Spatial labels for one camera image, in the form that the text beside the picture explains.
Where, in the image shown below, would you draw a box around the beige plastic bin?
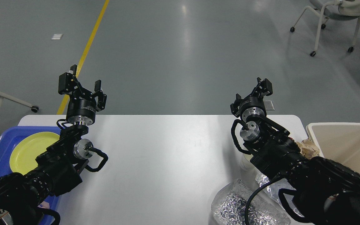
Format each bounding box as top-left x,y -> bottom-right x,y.
306,122 -> 360,174

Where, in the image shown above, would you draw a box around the white paper cup front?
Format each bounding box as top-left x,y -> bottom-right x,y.
240,153 -> 255,171

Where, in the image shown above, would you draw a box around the white chair top right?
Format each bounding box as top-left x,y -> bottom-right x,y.
290,0 -> 360,57

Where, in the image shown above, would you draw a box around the brown paper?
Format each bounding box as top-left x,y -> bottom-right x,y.
296,138 -> 320,159

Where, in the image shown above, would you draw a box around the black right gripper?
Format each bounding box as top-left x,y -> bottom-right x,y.
230,77 -> 273,122

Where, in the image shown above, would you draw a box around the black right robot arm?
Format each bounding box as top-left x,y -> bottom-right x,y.
230,78 -> 360,225

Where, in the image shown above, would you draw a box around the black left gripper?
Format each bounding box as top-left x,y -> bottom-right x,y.
58,65 -> 107,125

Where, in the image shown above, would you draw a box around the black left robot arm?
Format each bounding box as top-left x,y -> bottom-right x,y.
0,65 -> 108,225

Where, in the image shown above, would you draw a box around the right metal floor plate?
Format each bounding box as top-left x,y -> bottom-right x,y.
264,100 -> 275,111

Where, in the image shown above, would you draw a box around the pink mug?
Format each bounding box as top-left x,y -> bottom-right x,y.
38,201 -> 50,209

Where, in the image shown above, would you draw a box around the yellow plastic plate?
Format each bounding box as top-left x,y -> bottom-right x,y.
9,132 -> 59,175

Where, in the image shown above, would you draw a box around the silver foil wrapper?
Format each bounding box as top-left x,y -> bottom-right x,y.
211,178 -> 291,225

